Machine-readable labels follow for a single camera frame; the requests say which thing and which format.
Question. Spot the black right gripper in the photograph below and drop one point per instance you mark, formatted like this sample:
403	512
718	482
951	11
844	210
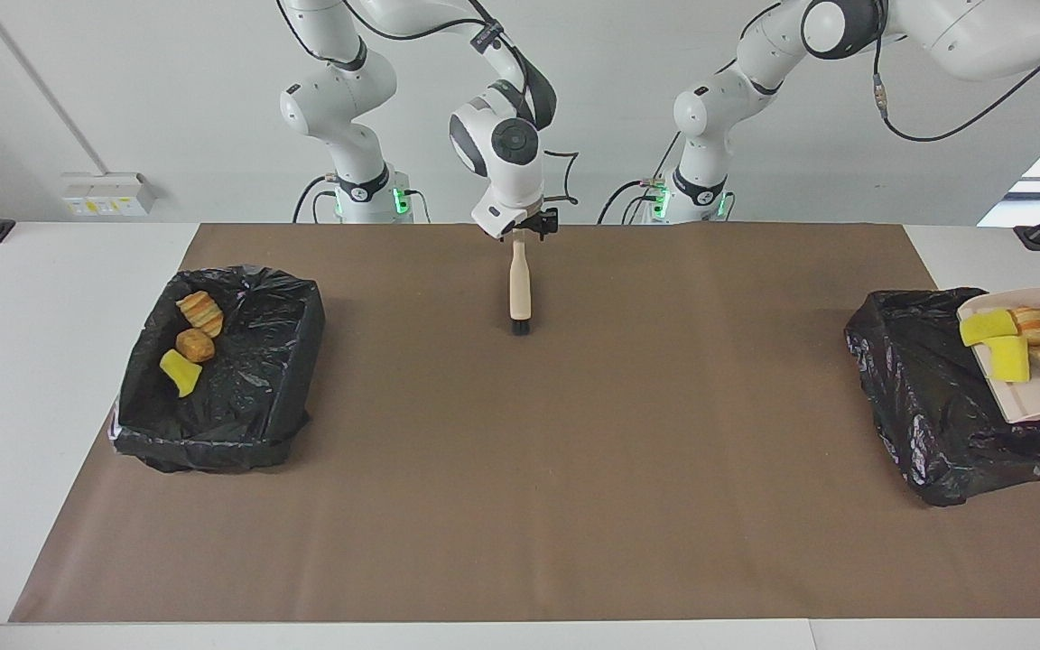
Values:
540	223

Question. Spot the beige hand brush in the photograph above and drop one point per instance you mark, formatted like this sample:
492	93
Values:
520	289

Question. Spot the brown bread bun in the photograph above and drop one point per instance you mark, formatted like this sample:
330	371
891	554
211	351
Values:
195	346

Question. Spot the yellow sponge piece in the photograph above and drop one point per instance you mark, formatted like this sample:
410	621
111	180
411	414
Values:
180	372
1012	361
985	327

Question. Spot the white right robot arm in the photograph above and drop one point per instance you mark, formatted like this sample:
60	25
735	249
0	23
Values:
506	144

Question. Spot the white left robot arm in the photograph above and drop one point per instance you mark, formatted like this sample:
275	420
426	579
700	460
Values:
935	27

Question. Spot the open bin lined black bag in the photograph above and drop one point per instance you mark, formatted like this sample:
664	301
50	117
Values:
249	397

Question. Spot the bin wrapped in black bag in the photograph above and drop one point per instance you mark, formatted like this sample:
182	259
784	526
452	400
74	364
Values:
935	406

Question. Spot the brown table mat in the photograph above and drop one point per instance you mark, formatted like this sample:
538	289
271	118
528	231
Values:
520	560

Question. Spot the white wall socket box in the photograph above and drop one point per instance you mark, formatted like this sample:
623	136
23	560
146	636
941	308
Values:
109	194

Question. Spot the bright window with dark frame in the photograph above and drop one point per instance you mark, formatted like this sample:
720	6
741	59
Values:
1035	162

